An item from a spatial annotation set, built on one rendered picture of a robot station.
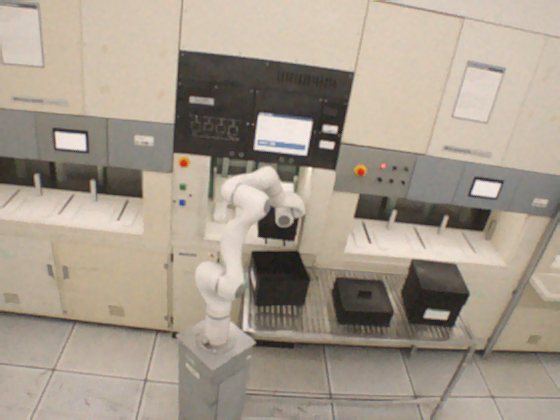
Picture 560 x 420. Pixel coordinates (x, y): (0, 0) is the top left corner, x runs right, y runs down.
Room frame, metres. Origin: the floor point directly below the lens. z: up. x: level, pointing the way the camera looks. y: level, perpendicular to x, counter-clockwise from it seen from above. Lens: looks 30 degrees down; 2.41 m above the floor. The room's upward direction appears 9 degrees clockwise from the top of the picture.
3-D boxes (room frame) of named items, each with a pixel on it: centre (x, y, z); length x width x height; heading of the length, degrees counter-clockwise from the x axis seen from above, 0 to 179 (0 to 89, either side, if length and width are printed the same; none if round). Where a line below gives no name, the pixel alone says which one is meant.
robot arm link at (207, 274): (1.58, 0.24, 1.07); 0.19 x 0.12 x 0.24; 64
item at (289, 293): (2.02, -0.04, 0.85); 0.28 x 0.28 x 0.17; 16
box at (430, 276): (2.04, -0.93, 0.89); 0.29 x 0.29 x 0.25; 3
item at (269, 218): (2.27, 0.01, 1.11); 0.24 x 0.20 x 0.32; 96
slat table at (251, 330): (2.02, -0.52, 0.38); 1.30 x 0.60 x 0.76; 97
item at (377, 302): (1.97, -0.52, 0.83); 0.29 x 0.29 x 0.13; 7
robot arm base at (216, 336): (1.57, 0.21, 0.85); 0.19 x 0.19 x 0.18
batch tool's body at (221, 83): (2.69, 0.23, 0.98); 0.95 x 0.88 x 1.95; 7
